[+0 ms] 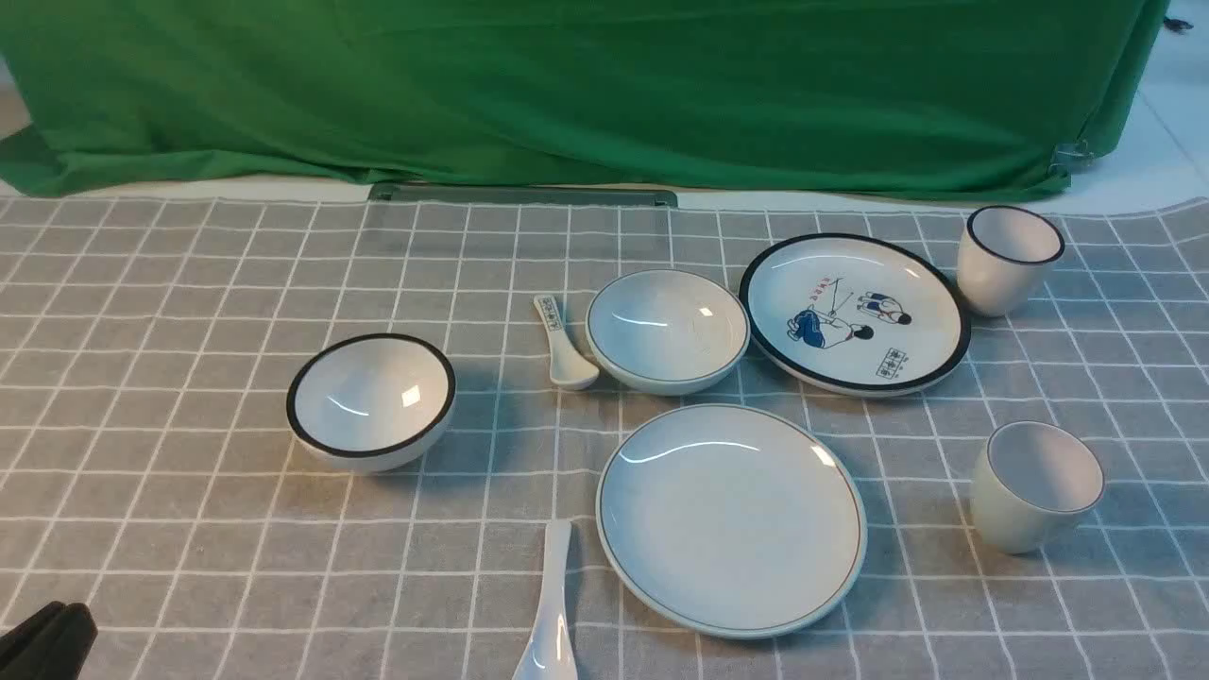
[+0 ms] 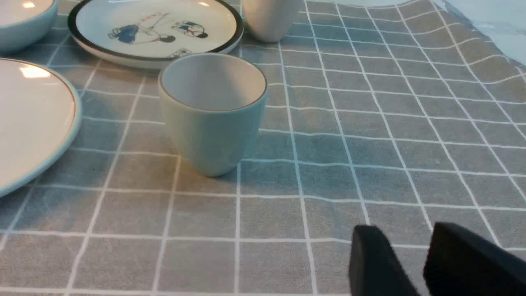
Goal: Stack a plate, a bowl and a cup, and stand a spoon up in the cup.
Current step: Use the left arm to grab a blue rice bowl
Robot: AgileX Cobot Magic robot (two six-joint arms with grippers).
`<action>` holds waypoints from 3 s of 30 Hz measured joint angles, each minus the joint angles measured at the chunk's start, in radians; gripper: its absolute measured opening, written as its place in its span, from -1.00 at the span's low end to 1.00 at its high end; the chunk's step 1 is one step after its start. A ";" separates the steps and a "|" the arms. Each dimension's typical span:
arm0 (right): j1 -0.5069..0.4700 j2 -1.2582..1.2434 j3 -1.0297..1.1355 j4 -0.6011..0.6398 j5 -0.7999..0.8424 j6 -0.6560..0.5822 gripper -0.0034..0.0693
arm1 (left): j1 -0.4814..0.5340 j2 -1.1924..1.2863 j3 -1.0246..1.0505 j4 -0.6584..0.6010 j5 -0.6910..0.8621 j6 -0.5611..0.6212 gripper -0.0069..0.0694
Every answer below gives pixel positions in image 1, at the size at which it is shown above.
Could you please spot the plain white cup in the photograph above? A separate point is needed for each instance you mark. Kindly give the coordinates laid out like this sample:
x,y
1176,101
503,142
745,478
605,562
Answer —
x,y
1033,482

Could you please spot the metal backdrop clip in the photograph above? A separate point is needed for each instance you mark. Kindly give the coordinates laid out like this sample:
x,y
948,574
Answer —
x,y
1072,158

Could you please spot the illustrated black-rimmed plate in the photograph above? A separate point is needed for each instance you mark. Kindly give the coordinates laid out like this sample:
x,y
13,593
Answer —
x,y
851,314

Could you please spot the plain white spoon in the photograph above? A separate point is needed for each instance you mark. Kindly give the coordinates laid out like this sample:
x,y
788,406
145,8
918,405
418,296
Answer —
x,y
548,653

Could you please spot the grey checked tablecloth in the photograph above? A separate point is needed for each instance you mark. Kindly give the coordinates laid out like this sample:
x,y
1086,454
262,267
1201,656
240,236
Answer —
x,y
148,469

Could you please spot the small patterned white spoon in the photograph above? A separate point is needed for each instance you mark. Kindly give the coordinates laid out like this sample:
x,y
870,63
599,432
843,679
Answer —
x,y
568,368

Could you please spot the black-rimmed white cup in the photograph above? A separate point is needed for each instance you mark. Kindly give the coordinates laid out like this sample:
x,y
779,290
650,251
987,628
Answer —
x,y
1004,255

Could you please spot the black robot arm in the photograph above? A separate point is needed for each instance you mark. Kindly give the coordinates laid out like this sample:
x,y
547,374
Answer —
x,y
54,643

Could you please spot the plain white large plate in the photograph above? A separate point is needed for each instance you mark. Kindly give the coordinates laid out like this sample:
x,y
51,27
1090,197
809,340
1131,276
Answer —
x,y
732,522

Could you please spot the green backdrop cloth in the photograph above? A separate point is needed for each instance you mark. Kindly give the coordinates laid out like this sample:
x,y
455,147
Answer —
x,y
906,99

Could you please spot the black-rimmed white bowl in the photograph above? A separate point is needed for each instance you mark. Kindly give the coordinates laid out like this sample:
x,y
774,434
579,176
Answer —
x,y
373,402

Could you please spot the plain white shallow bowl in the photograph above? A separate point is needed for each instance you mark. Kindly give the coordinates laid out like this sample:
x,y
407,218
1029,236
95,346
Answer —
x,y
667,332

